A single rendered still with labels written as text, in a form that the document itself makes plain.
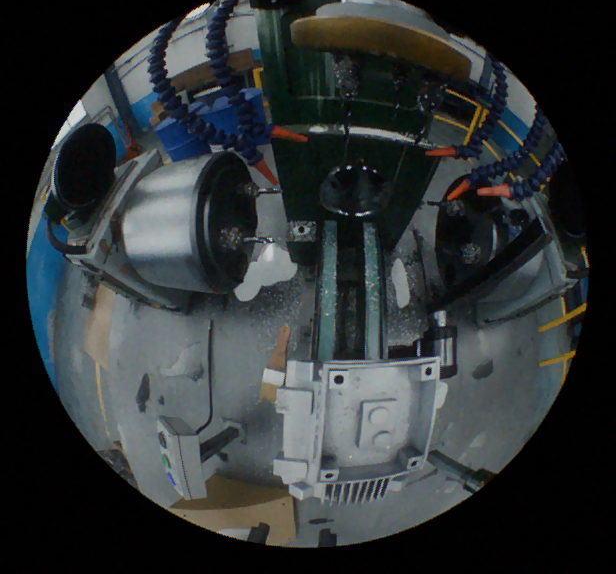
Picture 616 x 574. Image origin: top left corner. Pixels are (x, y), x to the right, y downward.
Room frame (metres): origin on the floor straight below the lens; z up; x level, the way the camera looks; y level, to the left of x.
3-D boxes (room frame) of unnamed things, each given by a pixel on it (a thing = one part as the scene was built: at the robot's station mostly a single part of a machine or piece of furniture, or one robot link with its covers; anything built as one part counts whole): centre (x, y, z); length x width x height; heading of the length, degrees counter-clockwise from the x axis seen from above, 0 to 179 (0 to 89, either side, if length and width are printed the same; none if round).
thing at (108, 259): (0.29, 0.50, 0.99); 0.35 x 0.31 x 0.37; 80
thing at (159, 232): (0.25, 0.26, 1.04); 0.37 x 0.25 x 0.25; 80
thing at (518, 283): (0.13, -0.42, 1.04); 0.41 x 0.25 x 0.25; 80
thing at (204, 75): (4.81, 1.81, 0.71); 2.21 x 0.95 x 1.43; 85
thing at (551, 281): (0.08, -0.68, 0.99); 0.35 x 0.31 x 0.37; 80
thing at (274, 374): (-0.02, 0.10, 0.80); 0.21 x 0.05 x 0.01; 162
